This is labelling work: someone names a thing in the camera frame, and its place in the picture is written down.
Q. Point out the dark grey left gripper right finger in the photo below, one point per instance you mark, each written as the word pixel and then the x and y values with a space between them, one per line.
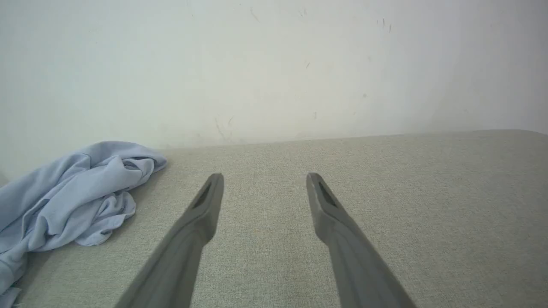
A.
pixel 346 248

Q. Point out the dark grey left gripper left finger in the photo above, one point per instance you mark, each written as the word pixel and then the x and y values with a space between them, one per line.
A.
pixel 188 244

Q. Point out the light blue polo shirt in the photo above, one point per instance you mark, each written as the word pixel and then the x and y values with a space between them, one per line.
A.
pixel 64 201

